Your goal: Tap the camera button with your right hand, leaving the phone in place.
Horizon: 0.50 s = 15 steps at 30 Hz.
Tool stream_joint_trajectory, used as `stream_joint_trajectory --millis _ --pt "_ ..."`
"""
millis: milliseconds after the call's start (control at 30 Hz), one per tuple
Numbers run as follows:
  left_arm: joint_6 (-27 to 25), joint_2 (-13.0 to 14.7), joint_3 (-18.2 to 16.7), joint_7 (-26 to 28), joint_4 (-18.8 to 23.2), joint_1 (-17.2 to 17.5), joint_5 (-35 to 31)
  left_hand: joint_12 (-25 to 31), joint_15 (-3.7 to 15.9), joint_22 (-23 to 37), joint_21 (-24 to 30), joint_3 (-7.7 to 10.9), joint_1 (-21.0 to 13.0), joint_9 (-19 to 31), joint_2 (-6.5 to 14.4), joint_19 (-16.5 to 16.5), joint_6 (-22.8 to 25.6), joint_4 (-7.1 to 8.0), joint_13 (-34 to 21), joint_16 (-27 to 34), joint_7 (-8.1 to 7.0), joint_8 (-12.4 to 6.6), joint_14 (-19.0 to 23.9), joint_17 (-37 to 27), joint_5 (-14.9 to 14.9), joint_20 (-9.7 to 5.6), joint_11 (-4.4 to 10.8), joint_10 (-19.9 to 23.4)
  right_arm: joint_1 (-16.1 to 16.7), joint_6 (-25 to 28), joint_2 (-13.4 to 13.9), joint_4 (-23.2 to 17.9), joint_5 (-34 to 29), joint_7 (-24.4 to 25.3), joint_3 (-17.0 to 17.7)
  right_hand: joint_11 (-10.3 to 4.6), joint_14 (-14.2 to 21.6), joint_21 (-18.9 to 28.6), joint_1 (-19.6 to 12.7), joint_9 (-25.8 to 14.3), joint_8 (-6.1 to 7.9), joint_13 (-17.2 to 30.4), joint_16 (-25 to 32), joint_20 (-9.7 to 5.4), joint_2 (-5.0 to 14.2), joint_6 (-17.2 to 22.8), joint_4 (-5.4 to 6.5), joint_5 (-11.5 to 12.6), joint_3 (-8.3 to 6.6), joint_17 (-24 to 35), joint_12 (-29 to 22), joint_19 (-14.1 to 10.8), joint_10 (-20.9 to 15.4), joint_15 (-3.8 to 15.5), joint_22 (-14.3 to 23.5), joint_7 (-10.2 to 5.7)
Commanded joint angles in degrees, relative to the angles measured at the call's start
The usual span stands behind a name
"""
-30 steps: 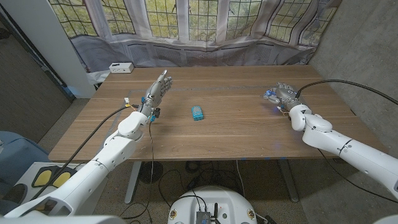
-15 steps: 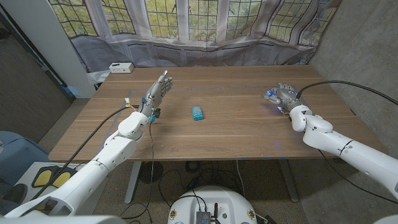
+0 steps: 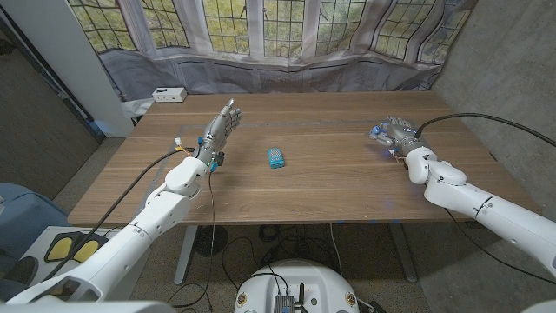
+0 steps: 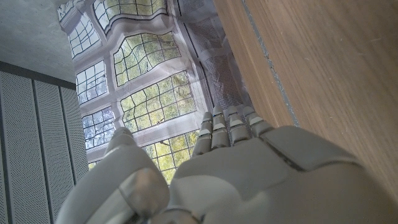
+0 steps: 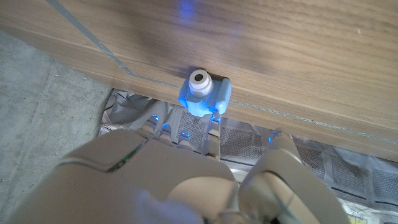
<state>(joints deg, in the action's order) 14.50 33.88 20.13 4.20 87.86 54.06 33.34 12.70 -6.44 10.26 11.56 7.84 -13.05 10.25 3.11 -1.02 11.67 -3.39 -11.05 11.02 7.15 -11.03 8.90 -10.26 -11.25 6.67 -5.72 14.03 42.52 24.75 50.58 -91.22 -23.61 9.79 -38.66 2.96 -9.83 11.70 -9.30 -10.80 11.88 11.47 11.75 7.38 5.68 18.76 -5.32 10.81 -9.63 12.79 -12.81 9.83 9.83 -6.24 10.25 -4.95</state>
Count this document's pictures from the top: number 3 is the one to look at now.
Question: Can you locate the white right shoulder cover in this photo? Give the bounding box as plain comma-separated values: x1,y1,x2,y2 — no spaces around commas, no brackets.
520,299,556,313

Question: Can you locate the teal toy phone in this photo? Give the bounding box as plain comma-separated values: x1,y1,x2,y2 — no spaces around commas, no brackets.
267,147,286,170

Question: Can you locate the white floor cable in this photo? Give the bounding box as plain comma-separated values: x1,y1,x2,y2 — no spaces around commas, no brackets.
328,223,344,277

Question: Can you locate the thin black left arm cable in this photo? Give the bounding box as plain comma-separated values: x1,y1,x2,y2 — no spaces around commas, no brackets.
169,170,217,309

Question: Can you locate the black floor cable tangle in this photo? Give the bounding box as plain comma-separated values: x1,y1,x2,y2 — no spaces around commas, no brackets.
220,223,331,291

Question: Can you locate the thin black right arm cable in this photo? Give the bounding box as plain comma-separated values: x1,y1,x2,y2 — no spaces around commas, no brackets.
444,207,556,287

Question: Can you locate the white left shoulder cover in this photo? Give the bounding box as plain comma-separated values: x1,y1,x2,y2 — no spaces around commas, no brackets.
0,300,177,313

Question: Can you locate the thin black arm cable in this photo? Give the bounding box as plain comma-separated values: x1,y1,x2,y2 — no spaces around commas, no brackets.
169,170,217,309
444,207,556,287

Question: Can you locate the white power socket box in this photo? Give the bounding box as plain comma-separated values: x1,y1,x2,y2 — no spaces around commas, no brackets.
151,87,189,103

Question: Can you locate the blue upholstered chair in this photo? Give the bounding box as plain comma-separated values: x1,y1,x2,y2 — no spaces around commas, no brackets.
0,182,70,262

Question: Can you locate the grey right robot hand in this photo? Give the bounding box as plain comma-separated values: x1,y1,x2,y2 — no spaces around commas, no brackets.
368,115,429,157

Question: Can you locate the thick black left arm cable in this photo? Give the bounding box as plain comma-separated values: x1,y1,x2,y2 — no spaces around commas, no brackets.
42,147,197,283

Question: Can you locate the white partition panel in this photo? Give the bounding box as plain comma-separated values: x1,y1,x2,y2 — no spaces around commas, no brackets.
0,0,134,138

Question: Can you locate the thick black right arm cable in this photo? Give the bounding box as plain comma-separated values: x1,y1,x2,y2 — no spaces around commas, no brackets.
414,112,556,148

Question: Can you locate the white table leg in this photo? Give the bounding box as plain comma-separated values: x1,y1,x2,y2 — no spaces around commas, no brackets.
173,224,199,284

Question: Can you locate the grey electronics box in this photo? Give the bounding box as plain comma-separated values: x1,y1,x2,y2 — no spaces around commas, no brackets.
273,294,295,313

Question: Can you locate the grey table leg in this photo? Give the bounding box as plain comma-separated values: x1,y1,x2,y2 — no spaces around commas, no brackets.
387,222,419,283

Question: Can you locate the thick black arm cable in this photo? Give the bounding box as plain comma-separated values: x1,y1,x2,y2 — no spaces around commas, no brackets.
42,147,197,283
414,112,556,148

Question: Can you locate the black round floor disc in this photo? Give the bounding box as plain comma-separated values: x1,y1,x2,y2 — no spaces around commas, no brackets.
194,224,229,257

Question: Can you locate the white floor board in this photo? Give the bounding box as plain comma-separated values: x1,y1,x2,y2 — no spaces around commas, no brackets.
19,224,153,301

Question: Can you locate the printed window backdrop cloth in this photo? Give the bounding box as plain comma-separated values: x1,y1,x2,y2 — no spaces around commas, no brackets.
67,0,479,103

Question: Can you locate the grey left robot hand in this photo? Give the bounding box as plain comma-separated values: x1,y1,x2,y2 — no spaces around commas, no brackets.
193,98,243,164

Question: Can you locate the black pedal with yellow pads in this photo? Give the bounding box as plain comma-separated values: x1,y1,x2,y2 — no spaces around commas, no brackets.
43,231,108,264

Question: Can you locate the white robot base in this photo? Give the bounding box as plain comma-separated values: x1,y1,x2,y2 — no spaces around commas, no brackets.
234,259,361,313

